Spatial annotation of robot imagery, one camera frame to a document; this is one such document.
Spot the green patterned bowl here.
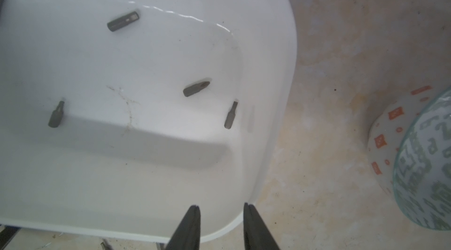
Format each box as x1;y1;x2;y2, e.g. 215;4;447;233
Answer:
367;83;451;231

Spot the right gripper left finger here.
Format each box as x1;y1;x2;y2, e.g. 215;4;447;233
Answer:
166;205;201;250

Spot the screwdriver bit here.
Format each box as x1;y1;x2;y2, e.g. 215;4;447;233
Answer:
183;81;210;97
48;100;65;129
224;101;238;129
107;11;140;32
101;239;113;250

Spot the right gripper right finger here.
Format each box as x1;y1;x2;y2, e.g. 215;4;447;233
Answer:
243;203;280;250

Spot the white storage box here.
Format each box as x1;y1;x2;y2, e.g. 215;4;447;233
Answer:
1;0;297;242

